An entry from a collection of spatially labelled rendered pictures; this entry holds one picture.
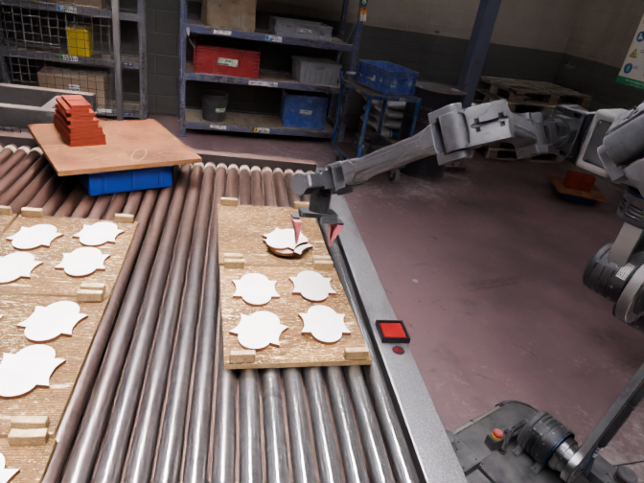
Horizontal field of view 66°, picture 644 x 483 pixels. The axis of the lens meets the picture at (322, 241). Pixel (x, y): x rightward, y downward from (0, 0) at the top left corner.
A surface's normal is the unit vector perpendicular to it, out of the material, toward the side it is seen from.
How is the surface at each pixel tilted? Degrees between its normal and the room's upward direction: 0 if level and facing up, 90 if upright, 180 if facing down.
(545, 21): 90
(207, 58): 90
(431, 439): 0
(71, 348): 0
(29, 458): 0
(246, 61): 90
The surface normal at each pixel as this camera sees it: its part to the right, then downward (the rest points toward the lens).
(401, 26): 0.25, 0.49
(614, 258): -0.81, 0.17
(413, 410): 0.15, -0.87
